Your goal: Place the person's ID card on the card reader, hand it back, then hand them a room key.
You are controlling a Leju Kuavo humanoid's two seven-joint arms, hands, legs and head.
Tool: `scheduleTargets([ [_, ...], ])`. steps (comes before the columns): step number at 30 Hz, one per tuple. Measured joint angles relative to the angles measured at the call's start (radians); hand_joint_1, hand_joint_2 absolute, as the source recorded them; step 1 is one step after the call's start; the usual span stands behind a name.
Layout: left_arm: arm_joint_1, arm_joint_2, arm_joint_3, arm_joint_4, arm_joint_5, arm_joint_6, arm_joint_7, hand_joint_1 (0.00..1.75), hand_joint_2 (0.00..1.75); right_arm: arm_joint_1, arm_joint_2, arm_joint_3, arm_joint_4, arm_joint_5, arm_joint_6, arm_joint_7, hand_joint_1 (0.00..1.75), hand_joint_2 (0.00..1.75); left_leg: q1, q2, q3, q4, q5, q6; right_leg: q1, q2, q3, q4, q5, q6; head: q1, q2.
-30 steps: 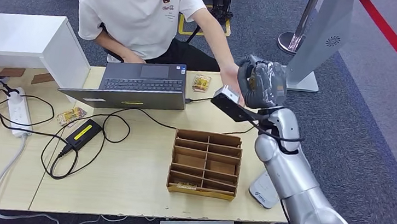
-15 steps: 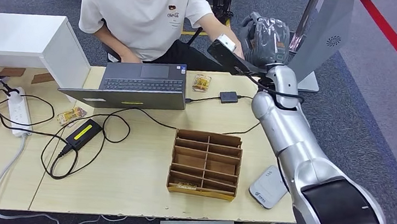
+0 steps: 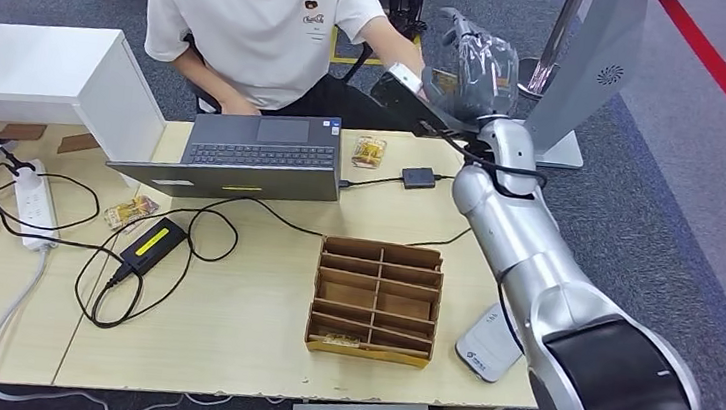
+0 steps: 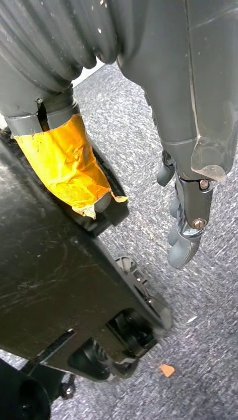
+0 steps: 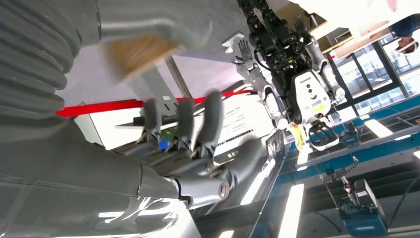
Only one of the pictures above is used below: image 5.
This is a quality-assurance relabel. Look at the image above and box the person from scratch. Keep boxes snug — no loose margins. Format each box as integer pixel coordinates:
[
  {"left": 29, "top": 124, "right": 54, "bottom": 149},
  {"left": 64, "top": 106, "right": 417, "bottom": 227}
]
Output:
[{"left": 388, "top": 13, "right": 420, "bottom": 55}]

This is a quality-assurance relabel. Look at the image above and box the grey kiosk stand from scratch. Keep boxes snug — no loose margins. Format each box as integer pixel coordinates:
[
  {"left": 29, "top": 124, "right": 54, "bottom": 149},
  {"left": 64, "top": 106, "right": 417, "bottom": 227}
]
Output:
[{"left": 126, "top": 64, "right": 179, "bottom": 111}]

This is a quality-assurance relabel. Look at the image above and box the ceiling light panel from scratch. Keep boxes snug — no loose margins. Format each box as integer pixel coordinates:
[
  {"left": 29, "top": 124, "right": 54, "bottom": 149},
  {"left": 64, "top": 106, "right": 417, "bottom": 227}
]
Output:
[
  {"left": 363, "top": 119, "right": 393, "bottom": 139},
  {"left": 278, "top": 183, "right": 305, "bottom": 238},
  {"left": 240, "top": 171, "right": 267, "bottom": 207}
]

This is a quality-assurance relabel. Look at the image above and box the standing humanoid robot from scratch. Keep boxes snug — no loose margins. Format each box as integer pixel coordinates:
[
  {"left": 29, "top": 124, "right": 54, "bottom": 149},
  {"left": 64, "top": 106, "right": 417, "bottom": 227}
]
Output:
[{"left": 229, "top": 0, "right": 349, "bottom": 155}]

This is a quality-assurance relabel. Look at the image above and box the blue hoist unit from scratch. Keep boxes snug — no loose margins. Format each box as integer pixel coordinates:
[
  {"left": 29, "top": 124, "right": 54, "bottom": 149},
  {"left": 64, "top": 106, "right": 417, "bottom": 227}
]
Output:
[{"left": 339, "top": 178, "right": 389, "bottom": 237}]

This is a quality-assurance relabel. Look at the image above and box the wooden desk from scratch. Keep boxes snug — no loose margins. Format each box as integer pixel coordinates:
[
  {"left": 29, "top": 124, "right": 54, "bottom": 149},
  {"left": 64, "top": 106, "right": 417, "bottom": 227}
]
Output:
[{"left": 277, "top": 3, "right": 393, "bottom": 60}]

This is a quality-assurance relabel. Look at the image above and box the blue steel gantry beam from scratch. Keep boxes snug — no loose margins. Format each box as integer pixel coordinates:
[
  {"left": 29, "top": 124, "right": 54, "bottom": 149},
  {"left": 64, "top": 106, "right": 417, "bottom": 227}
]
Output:
[{"left": 249, "top": 95, "right": 420, "bottom": 238}]

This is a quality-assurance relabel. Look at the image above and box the chrome stanchion post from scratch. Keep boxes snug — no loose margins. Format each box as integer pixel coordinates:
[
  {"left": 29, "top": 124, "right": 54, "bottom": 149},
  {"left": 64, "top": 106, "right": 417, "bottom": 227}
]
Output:
[{"left": 164, "top": 56, "right": 195, "bottom": 99}]

